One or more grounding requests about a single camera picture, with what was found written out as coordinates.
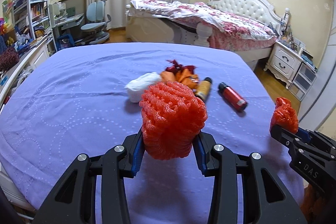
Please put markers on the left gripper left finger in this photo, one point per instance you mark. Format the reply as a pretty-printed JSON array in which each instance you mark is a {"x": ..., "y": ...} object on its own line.
[{"x": 72, "y": 199}]

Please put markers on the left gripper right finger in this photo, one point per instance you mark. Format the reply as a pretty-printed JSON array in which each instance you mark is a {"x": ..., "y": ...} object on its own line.
[{"x": 265, "y": 197}]

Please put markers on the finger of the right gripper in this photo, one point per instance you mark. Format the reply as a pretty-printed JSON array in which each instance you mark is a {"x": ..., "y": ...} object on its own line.
[
  {"x": 289, "y": 140},
  {"x": 316, "y": 139}
]

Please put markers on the small red foam net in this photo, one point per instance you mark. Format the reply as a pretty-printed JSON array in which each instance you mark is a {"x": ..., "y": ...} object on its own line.
[{"x": 284, "y": 115}]

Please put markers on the red bottle black cap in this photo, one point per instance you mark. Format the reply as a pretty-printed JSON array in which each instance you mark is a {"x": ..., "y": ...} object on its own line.
[{"x": 232, "y": 97}]

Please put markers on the large red foam net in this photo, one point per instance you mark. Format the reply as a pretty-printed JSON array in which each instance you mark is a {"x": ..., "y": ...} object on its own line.
[{"x": 172, "y": 116}]

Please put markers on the yellow label bottle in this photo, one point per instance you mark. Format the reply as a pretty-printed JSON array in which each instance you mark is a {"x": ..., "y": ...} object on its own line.
[{"x": 203, "y": 89}]

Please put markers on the orange plastic bag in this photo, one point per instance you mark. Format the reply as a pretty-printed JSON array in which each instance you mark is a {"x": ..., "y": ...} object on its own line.
[{"x": 184, "y": 77}]

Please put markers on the plastic drawer unit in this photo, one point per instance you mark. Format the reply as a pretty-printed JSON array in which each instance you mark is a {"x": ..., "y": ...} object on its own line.
[{"x": 302, "y": 81}]

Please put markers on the white nightstand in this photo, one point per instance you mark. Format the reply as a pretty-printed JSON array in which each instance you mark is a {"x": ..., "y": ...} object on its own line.
[{"x": 283, "y": 63}]

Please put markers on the purple tablecloth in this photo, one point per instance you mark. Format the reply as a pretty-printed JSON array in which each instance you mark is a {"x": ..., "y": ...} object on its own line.
[{"x": 76, "y": 102}]

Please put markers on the pink floral quilt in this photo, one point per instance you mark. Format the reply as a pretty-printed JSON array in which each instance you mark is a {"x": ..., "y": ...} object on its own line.
[{"x": 231, "y": 32}]

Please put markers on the blue basket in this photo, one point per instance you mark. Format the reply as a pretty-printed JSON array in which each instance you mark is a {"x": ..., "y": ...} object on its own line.
[{"x": 64, "y": 41}]

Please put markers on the light blue desk chair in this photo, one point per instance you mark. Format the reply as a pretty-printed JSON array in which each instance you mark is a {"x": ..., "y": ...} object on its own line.
[{"x": 96, "y": 28}]

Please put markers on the grey study desk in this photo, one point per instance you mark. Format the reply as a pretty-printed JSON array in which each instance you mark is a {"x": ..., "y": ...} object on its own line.
[{"x": 65, "y": 26}]

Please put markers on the white bookshelf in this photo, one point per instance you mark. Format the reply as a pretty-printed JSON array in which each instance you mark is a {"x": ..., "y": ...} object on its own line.
[{"x": 31, "y": 19}]

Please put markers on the white bed frame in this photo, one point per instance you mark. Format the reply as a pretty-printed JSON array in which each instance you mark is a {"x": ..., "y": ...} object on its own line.
[{"x": 148, "y": 29}]

